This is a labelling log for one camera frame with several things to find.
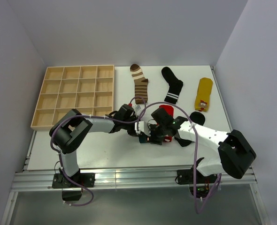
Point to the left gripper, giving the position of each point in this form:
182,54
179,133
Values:
133,133

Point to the yellow sock with cartoon face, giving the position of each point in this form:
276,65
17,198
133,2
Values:
203,95

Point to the wooden compartment tray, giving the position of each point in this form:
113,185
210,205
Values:
89,89

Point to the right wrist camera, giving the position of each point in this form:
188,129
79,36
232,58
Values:
141,127

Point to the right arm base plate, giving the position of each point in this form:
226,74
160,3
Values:
185,177

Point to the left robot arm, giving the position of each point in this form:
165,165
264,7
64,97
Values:
69,132

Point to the plain black sock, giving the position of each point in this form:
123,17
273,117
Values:
195,117

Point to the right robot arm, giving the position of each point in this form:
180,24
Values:
234,153

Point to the brown striped sock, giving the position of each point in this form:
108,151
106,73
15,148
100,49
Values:
140,84

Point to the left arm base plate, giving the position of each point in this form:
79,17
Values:
83,179

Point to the red sock with white bear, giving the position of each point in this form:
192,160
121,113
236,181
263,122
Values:
170,110

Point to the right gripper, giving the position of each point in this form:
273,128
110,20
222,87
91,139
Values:
154,140

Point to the black sock with white stripes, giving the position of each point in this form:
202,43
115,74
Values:
175,85

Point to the aluminium mounting rail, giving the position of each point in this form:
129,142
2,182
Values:
119,178

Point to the dark teal sock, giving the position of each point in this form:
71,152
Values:
143,138

